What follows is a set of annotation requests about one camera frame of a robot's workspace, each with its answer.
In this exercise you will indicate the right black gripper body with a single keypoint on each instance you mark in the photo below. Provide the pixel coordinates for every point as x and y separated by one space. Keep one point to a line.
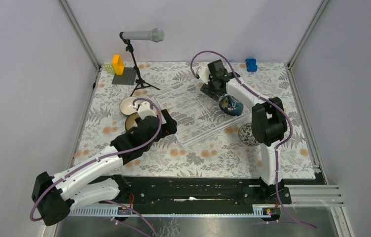
211 80

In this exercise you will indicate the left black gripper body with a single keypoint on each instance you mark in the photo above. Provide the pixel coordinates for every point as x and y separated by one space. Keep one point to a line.
137 120

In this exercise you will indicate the black glazed patterned bowl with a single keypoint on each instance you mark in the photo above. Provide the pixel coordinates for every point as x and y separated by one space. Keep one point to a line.
130 122

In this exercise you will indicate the dark blue floral bowl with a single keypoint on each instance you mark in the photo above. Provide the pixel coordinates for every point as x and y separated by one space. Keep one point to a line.
231 106

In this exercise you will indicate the teal bowl cream interior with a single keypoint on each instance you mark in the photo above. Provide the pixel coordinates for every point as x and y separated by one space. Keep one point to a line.
128 106

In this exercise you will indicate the blue white zigzag bowl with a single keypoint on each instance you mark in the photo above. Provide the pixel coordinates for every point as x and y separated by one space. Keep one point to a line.
245 135

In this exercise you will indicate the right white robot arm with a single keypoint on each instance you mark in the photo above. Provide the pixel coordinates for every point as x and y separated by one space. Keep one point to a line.
268 120

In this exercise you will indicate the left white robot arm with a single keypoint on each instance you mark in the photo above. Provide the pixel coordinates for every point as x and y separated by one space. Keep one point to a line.
55 196

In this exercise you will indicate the floral table mat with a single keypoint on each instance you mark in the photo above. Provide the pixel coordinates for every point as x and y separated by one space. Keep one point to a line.
220 155

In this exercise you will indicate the blue toy block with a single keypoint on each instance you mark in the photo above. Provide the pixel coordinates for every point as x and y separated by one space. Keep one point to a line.
251 65

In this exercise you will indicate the grey toy baseplate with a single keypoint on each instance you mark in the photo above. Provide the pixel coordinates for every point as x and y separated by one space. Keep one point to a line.
127 78

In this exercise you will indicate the yellow toy block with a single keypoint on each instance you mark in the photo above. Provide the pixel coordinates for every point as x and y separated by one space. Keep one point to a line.
117 64

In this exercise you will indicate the light green toy block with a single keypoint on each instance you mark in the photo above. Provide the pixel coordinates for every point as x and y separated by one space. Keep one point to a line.
109 68

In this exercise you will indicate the grey microphone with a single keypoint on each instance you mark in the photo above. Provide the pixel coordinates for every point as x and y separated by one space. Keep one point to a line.
155 35

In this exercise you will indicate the black microphone tripod stand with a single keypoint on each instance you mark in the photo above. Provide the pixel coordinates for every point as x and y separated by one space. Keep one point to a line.
140 82

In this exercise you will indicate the white wire dish rack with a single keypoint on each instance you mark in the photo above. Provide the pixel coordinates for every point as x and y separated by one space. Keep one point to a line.
197 115

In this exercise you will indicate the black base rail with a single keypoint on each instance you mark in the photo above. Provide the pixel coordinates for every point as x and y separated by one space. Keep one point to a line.
158 195

